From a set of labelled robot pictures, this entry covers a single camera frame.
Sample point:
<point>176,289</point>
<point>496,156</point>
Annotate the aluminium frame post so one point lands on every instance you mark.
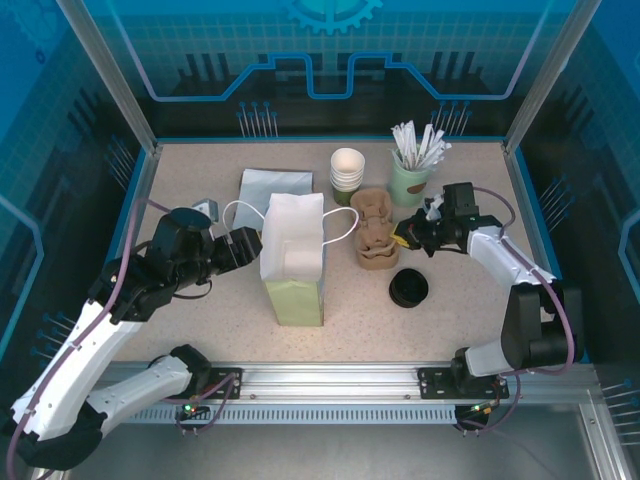
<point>549,75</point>
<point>111,75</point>

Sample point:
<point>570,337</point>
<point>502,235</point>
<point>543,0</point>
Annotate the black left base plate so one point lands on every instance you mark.
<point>220,372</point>

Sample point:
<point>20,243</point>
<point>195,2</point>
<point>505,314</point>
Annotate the blue printed side panel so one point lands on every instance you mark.
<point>40,150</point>
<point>600,150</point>

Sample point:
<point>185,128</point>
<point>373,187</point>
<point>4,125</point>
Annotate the green floral paper bag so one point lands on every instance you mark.
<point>292,235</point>

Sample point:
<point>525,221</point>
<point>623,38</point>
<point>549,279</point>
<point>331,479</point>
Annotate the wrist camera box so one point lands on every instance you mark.
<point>459,199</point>
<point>185,220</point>

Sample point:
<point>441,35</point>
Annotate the white wrapped straw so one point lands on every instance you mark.
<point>411,145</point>
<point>440,156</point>
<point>424,147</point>
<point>400,147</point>
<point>434,149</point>

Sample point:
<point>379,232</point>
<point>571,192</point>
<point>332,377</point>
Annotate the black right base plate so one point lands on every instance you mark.
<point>435,382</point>

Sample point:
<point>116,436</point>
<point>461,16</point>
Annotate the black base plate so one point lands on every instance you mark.
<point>220,372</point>
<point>435,382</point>

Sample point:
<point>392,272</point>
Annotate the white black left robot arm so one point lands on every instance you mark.
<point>75,360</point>

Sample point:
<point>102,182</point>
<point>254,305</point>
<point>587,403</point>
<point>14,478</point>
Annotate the aluminium mounting rail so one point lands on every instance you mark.
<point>325,380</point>

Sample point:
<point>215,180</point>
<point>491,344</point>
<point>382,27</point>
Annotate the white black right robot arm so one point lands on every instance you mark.
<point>500,260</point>

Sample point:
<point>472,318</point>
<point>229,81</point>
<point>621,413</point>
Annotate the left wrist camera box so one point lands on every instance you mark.
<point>185,220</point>

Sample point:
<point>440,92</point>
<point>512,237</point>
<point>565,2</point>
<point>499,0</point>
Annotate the blue printed back panel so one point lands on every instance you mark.
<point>325,50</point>

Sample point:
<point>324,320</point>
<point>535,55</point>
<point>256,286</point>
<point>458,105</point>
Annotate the grey flat paper bag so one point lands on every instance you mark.
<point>260,185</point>

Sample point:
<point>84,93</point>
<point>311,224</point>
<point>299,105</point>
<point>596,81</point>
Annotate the black plastic cup lid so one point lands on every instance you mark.
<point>407,305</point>
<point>410,285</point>

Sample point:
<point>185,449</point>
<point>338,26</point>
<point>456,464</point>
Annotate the small LED circuit board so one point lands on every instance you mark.
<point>192,410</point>
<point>482,408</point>

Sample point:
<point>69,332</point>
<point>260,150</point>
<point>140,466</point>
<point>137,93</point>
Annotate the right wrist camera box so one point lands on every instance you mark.
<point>459,199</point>

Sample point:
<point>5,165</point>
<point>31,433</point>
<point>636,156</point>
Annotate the green ceramic straw holder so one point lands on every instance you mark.
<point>400,187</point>

